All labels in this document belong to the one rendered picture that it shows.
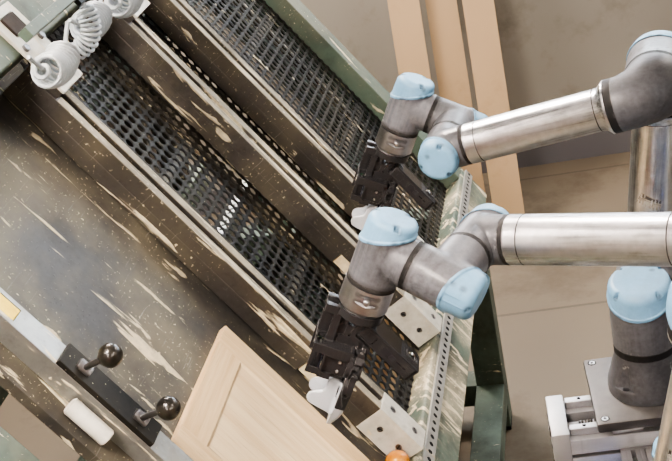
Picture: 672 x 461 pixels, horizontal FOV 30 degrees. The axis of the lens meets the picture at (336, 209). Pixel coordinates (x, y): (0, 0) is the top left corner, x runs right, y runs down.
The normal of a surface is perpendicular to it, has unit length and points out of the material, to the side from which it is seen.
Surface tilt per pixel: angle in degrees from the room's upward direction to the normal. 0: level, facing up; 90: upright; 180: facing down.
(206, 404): 56
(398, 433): 90
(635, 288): 8
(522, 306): 0
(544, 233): 46
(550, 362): 0
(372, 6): 90
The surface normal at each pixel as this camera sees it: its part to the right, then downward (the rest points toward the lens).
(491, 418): -0.18, -0.89
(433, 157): -0.29, 0.45
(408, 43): -0.11, 0.12
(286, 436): 0.70, -0.58
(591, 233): -0.53, -0.22
